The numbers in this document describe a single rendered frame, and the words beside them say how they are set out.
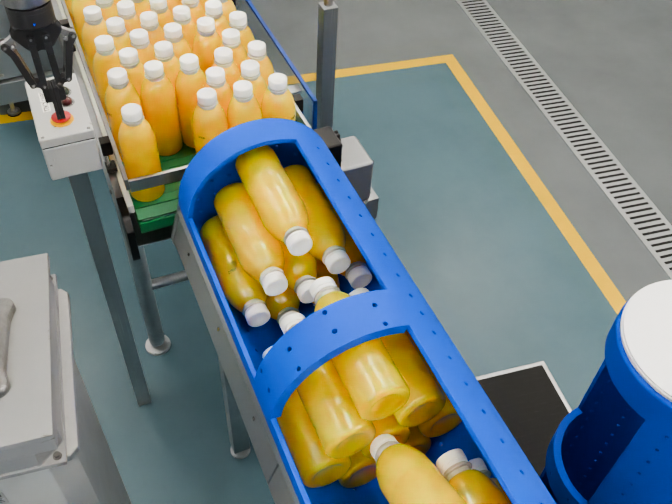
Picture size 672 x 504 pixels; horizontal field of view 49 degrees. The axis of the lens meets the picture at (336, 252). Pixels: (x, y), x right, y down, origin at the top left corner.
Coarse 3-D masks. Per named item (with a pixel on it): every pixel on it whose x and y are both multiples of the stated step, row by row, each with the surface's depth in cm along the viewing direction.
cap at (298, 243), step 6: (294, 234) 111; (300, 234) 111; (306, 234) 112; (288, 240) 112; (294, 240) 111; (300, 240) 111; (306, 240) 111; (288, 246) 112; (294, 246) 111; (300, 246) 112; (306, 246) 112; (294, 252) 112; (300, 252) 113; (306, 252) 113
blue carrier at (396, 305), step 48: (240, 144) 118; (288, 144) 128; (192, 192) 120; (336, 192) 113; (384, 240) 111; (384, 288) 100; (240, 336) 107; (288, 336) 97; (336, 336) 94; (432, 336) 96; (288, 384) 94; (480, 432) 86; (528, 480) 84
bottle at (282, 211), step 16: (240, 160) 122; (256, 160) 120; (272, 160) 120; (240, 176) 122; (256, 176) 118; (272, 176) 117; (288, 176) 120; (256, 192) 117; (272, 192) 115; (288, 192) 115; (256, 208) 117; (272, 208) 113; (288, 208) 113; (304, 208) 115; (272, 224) 113; (288, 224) 112; (304, 224) 114
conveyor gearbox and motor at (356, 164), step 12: (348, 144) 177; (360, 144) 177; (348, 156) 174; (360, 156) 174; (348, 168) 171; (360, 168) 172; (372, 168) 174; (360, 180) 175; (360, 192) 178; (372, 192) 188; (372, 204) 188; (372, 216) 191
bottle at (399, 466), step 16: (384, 448) 96; (400, 448) 93; (384, 464) 92; (400, 464) 90; (416, 464) 89; (432, 464) 90; (384, 480) 90; (400, 480) 88; (416, 480) 86; (432, 480) 86; (384, 496) 92; (400, 496) 87; (416, 496) 85; (432, 496) 83; (448, 496) 83
